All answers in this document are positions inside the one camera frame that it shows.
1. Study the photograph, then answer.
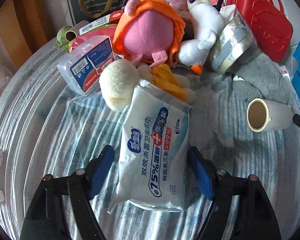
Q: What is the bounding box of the white lint roller refill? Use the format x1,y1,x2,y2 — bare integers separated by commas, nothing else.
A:
246,98,293,133

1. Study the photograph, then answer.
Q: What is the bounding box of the white wet wipes pack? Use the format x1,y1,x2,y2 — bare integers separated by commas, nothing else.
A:
108,80,191,213

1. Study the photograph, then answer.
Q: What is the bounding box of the white duck plush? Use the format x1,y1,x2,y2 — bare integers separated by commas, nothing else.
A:
175,0,225,75

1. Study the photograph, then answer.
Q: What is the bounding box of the orange dress pig plush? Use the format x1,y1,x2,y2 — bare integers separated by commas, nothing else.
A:
112,0,185,67

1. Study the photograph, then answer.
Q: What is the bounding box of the grey plush toy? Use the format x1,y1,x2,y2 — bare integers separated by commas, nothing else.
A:
229,47,293,105

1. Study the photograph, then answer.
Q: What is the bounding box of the red bear suitcase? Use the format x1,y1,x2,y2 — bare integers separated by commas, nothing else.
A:
226,0,293,62

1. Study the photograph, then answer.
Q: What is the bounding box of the cream yellow plush toy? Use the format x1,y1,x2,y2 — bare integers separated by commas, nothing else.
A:
99,59,196,112

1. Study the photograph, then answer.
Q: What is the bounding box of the clear cotton swab box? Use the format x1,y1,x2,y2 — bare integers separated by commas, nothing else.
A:
57,35,115,95

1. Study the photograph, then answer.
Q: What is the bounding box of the pink pouch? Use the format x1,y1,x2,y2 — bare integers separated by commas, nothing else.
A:
65,24,117,52

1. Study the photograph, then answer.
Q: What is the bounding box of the white red ointment box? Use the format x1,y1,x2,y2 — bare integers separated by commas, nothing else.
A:
79,10,124,35

